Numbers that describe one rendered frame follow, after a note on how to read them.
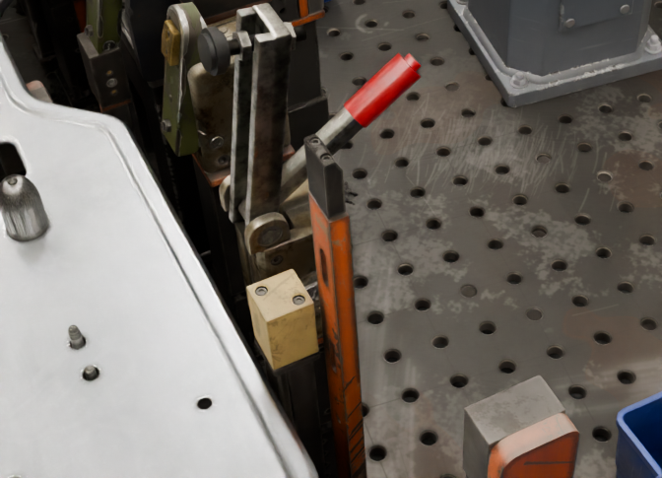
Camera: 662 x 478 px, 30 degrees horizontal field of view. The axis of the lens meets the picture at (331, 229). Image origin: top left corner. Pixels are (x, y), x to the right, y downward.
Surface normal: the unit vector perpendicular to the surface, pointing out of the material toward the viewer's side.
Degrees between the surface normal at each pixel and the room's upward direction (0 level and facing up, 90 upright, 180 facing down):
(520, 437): 0
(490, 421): 0
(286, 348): 90
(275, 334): 90
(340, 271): 90
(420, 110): 0
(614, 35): 90
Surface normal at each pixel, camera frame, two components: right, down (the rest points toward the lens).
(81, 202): -0.06, -0.68
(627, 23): 0.30, 0.69
